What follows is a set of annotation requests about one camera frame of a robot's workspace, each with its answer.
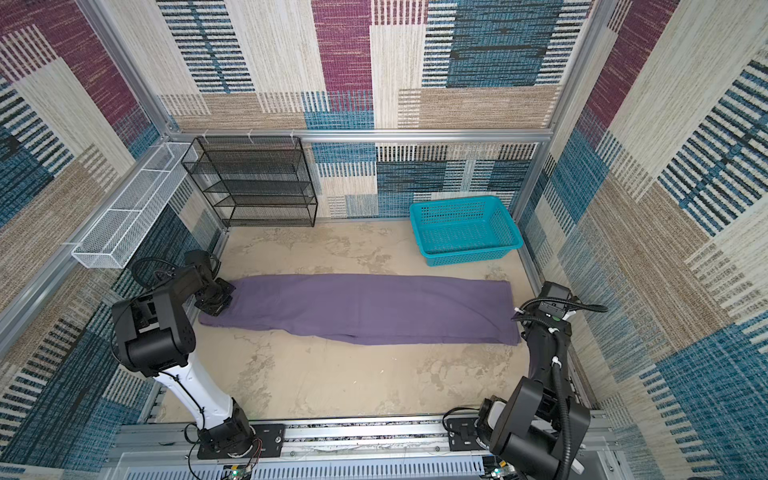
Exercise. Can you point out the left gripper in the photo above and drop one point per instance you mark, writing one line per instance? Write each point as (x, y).
(217, 309)

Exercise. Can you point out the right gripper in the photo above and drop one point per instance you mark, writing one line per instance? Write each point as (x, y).
(541, 324)

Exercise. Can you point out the purple trousers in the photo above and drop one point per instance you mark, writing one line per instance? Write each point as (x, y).
(374, 310)

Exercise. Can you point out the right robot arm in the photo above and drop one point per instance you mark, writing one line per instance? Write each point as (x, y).
(540, 428)

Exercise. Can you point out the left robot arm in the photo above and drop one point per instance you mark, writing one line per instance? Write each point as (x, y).
(155, 338)

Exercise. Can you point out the black mesh shelf rack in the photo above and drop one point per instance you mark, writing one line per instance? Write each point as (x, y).
(262, 181)

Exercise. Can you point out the teal plastic basket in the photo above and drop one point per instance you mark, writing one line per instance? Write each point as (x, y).
(464, 230)

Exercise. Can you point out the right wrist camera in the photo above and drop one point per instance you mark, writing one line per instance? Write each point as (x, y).
(550, 299)

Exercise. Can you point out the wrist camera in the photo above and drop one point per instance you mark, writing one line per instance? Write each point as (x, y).
(204, 259)
(550, 299)

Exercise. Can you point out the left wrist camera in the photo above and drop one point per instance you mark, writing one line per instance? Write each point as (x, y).
(204, 259)

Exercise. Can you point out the white wire mesh tray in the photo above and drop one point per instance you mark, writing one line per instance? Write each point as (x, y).
(114, 238)

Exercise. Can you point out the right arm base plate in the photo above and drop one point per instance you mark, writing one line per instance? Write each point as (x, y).
(468, 433)

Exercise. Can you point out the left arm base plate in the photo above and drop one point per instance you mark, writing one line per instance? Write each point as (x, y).
(264, 441)

